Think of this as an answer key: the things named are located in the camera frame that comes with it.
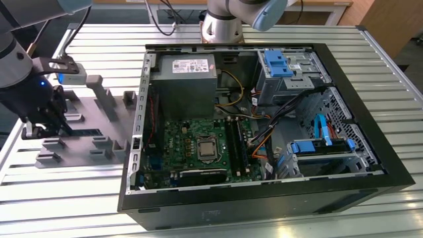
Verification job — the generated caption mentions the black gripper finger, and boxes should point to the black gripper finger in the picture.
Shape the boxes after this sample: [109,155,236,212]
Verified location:
[52,85,73,136]
[21,106,65,139]

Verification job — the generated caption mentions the grey parts rack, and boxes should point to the grey parts rack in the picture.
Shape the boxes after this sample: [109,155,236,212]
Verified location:
[34,74,138,169]

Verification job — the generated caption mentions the green motherboard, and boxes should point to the green motherboard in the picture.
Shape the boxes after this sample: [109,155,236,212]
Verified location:
[138,118,265,190]

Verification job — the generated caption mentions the grey power supply unit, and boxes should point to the grey power supply unit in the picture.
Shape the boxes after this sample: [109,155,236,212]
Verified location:
[149,54,218,119]

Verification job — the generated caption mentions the CPU socket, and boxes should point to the CPU socket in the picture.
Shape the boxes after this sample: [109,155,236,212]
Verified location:
[193,135,221,165]

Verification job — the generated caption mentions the silver CPU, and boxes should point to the silver CPU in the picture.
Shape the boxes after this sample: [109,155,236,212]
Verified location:
[197,141,217,158]

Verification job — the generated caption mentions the black graphics card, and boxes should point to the black graphics card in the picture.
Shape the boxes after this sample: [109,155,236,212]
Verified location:
[176,168,228,185]

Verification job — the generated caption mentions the blue drive bay latch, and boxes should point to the blue drive bay latch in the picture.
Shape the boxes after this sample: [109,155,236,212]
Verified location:
[264,49,294,78]

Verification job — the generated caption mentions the grey metal drive cage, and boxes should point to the grey metal drive cage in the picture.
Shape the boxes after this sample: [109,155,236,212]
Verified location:
[256,48,333,107]

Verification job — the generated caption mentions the black PC case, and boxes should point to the black PC case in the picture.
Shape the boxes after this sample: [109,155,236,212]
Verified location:
[117,42,416,231]

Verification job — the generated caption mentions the hard disk in blue carrier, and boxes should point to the hard disk in blue carrier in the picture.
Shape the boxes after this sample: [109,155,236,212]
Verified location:
[288,138,356,156]

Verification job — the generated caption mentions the grey metal disk bay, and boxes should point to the grey metal disk bay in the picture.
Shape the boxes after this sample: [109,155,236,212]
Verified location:
[276,138,385,179]

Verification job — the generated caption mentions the white framed desk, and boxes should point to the white framed desk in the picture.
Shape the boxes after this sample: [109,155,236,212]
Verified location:
[144,0,353,26]

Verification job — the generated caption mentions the wooden cabinet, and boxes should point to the wooden cabinet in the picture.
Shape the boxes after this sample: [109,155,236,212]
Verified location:
[339,0,423,60]

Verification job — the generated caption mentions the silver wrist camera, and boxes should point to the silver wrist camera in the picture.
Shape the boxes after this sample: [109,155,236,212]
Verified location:
[54,63,88,86]

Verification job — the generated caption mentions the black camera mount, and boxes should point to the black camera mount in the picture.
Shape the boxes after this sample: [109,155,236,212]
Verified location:
[30,57,81,76]

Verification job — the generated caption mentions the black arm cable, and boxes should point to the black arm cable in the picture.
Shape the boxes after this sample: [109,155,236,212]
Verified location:
[62,0,93,61]

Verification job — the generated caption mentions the thin red wire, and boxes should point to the thin red wire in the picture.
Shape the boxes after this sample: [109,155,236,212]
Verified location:
[146,94,160,147]

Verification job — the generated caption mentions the yellow wires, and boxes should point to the yellow wires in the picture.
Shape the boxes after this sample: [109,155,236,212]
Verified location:
[213,69,245,108]

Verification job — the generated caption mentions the orange wires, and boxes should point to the orange wires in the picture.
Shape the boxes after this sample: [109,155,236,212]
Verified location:
[250,140,270,159]

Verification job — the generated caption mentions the blue flat data wire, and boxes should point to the blue flat data wire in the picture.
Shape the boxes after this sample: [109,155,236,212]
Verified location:
[313,113,333,146]

